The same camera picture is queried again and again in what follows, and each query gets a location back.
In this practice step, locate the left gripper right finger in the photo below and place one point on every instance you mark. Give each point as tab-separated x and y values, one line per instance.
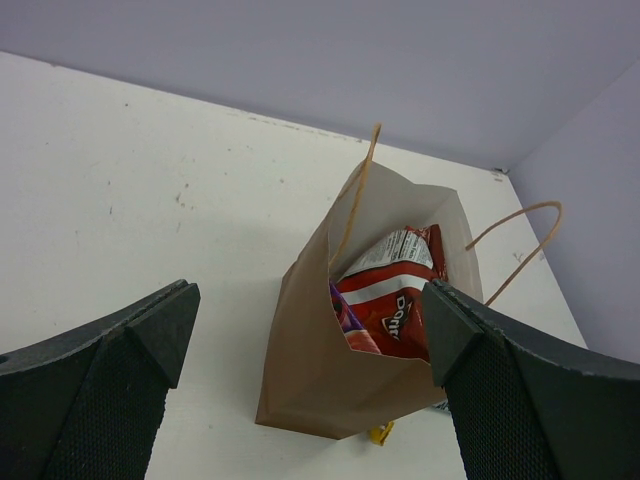
525	404

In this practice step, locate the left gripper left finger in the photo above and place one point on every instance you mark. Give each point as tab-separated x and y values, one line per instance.
88	403

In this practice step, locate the grey snack packet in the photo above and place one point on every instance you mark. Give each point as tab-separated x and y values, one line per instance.
442	406

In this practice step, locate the yellow snack packet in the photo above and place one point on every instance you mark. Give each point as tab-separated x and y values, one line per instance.
379	434

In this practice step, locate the purple Fox's candy bag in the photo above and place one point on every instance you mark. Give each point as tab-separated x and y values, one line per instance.
357	336

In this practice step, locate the red Doritos chip bag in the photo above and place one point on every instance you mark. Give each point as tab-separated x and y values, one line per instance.
397	267

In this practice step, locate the brown paper bag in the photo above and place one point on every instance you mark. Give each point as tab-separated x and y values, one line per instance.
348	352

